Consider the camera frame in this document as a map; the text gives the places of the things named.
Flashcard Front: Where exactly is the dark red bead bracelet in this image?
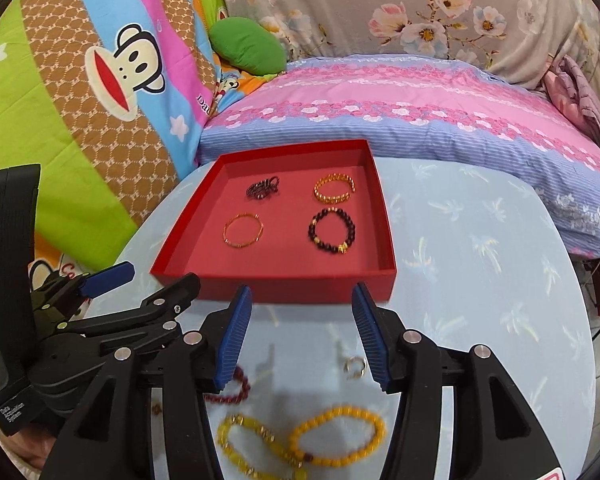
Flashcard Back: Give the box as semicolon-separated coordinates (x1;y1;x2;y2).
151;365;252;416

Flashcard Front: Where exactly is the green plush pillow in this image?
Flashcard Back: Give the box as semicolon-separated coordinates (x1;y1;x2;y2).
209;18;287;76

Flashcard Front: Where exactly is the pink folded cloth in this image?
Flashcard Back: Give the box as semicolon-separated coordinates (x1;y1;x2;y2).
543;55;600;148

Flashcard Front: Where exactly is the gold hoop earring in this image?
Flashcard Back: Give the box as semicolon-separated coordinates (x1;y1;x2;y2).
342;356;366;380

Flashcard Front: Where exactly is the thin gold bangle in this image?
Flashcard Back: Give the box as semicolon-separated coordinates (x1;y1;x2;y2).
222;212;264;249

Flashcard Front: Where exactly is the black bead gold charm bracelet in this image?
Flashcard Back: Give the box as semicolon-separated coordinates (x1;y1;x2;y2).
307;207;358;255

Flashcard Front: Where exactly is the yellow stone bead bracelet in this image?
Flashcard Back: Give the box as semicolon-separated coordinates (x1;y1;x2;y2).
215;413;311;480

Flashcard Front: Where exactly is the light blue palm tablecloth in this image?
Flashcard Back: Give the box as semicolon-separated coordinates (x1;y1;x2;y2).
0;156;598;480

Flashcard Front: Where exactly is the person's left hand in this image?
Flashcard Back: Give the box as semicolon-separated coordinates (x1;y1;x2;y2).
5;424;56;470

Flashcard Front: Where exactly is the grey floral duvet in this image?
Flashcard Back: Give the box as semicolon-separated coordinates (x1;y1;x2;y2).
224;0;600;98

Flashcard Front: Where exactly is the purple garnet bead strand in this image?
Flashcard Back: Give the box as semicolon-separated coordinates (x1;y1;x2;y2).
246;176;279;200

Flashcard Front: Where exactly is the red cardboard tray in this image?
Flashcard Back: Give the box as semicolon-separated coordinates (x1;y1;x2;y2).
150;140;396;304

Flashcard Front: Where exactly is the black gripper strap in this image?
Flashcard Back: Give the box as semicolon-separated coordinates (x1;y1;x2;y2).
0;162;42;396

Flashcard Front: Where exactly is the orange yellow bead bracelet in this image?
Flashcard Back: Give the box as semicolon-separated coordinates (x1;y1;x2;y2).
287;405;388;468

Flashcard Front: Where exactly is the pink and blue pillow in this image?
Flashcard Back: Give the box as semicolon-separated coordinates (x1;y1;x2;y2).
197;55;600;258

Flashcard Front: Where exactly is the colourful monkey cartoon blanket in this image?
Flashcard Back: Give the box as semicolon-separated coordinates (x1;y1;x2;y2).
0;0;262;287

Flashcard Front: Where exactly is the gold chain link bracelet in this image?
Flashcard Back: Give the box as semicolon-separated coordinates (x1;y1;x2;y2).
313;172;357;205

